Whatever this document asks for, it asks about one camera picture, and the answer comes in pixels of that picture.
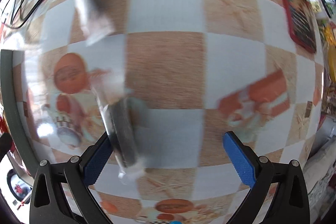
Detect yellow lidded jar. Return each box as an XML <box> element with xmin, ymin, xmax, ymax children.
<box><xmin>325</xmin><ymin>24</ymin><xmax>335</xmax><ymax>82</ymax></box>

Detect clear dark biscuit packet upright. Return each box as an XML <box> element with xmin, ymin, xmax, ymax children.
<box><xmin>75</xmin><ymin>0</ymin><xmax>115</xmax><ymax>47</ymax></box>

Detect right blue gloved hand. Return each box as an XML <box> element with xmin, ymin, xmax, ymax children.
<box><xmin>169</xmin><ymin>221</ymin><xmax>183</xmax><ymax>224</ymax></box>

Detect dark green white tray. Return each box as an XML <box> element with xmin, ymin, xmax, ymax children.
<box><xmin>1</xmin><ymin>50</ymin><xmax>39</xmax><ymax>177</ymax></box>

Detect small white box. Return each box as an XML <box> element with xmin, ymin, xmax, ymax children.
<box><xmin>310</xmin><ymin>0</ymin><xmax>322</xmax><ymax>14</ymax></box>

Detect clear dark biscuit packet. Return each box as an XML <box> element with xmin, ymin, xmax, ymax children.
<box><xmin>75</xmin><ymin>0</ymin><xmax>115</xmax><ymax>47</ymax></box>
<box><xmin>90</xmin><ymin>75</ymin><xmax>146</xmax><ymax>184</ymax></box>

